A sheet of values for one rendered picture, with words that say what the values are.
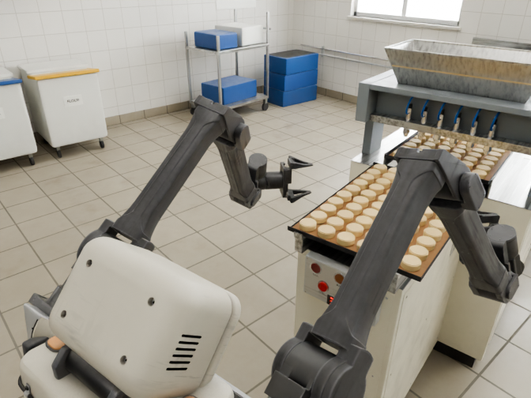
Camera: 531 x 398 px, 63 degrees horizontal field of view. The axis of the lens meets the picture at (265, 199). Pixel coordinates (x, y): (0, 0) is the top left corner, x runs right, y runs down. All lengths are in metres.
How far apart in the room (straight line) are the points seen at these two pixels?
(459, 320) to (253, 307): 1.00
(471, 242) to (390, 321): 0.49
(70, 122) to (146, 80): 1.29
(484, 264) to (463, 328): 1.19
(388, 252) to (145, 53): 4.81
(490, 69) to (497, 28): 3.28
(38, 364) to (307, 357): 0.37
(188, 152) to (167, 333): 0.44
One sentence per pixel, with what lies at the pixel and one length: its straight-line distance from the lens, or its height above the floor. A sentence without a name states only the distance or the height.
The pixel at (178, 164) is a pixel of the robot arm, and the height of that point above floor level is 1.25.
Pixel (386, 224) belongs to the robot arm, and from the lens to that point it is 0.65.
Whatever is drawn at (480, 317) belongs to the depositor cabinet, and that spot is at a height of 0.31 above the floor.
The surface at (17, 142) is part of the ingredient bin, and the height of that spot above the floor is 0.25.
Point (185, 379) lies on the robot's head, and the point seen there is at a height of 1.14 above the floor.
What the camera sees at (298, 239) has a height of 0.88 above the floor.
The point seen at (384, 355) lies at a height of 0.58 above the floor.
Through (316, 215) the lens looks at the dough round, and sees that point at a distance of 1.33.
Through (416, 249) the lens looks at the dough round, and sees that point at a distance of 1.24.
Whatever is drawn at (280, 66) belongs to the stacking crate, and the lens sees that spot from 5.59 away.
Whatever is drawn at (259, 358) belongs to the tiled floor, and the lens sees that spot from 2.13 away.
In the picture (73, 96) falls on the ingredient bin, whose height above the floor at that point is 0.56.
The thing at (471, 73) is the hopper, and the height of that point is 1.26.
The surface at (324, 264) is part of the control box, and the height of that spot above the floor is 0.83.
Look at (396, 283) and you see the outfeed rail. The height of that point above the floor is 0.88.
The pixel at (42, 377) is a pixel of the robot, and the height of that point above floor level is 1.11.
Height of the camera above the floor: 1.59
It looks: 28 degrees down
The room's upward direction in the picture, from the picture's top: straight up
